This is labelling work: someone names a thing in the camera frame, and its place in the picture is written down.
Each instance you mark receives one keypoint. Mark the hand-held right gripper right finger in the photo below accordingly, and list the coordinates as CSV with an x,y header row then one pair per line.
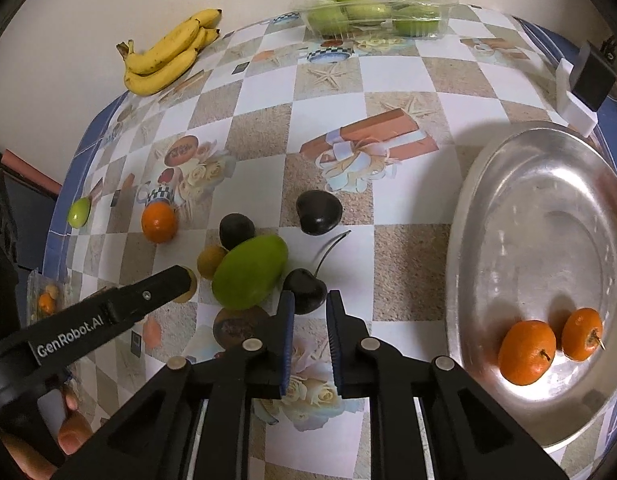
x,y
333,340

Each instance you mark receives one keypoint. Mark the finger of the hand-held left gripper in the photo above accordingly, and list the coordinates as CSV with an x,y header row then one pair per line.
x,y
158,292

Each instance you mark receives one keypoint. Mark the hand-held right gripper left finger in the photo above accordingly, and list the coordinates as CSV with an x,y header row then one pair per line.
x,y
287,340

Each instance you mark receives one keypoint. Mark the small yellow-brown fruit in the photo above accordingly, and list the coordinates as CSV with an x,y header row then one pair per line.
x,y
187,299
211,261

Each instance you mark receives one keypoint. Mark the round orange tangerine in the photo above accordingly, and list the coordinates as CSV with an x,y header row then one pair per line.
x,y
159,222

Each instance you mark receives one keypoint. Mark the green mango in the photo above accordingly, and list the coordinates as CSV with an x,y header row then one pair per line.
x,y
251,272

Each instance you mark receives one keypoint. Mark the round dark plum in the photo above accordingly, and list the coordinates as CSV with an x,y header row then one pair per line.
x,y
237,231

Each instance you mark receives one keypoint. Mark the heart-shaped dark plum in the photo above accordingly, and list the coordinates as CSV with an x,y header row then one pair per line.
x,y
318,212

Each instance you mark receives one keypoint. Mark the round silver metal tray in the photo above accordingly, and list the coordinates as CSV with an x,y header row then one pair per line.
x,y
538,235

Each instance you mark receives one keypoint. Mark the person's left hand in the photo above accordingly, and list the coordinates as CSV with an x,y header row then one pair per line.
x,y
74,430

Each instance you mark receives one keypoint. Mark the clear plastic fruit packet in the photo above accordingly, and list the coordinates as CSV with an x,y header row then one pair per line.
x,y
38,285

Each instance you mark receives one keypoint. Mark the dark cabinet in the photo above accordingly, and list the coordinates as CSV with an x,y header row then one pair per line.
x,y
3,240

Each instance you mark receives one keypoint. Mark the loose green jujube fruit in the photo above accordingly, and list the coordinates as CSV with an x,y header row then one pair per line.
x,y
79,212

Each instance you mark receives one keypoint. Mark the large orange tangerine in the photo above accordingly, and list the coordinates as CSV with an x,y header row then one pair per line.
x,y
527,352

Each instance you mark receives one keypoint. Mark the checkered printed tablecloth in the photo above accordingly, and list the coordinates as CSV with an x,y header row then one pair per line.
x,y
268,95

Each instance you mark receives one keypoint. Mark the yellow banana bunch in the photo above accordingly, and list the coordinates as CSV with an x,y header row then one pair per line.
x,y
163,55

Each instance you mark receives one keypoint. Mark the small tangerine with stem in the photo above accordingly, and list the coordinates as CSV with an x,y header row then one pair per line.
x,y
581,335

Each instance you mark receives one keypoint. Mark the white plastic holder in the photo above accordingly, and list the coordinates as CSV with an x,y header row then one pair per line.
x,y
578,110

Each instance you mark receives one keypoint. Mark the black box device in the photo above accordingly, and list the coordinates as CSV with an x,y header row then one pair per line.
x,y
593,77

